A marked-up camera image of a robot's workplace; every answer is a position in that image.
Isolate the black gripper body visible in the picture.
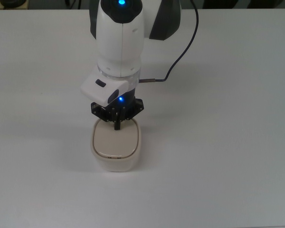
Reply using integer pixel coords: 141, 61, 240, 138
107, 87, 137, 110

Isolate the cream bin lid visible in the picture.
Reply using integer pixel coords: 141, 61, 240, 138
93, 118, 141, 159

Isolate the small white trash bin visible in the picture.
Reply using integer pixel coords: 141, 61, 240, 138
89, 117, 143, 172

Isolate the black round object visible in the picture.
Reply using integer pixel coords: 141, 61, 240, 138
0, 0, 23, 6

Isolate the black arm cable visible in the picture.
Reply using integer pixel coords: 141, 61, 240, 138
139, 0, 200, 84

